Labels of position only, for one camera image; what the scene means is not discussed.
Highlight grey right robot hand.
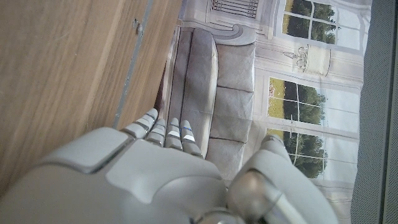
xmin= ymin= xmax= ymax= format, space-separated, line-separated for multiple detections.
xmin=0 ymin=108 xmax=340 ymax=224

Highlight printed living room backdrop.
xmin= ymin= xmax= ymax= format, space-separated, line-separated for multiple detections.
xmin=154 ymin=0 xmax=374 ymax=224

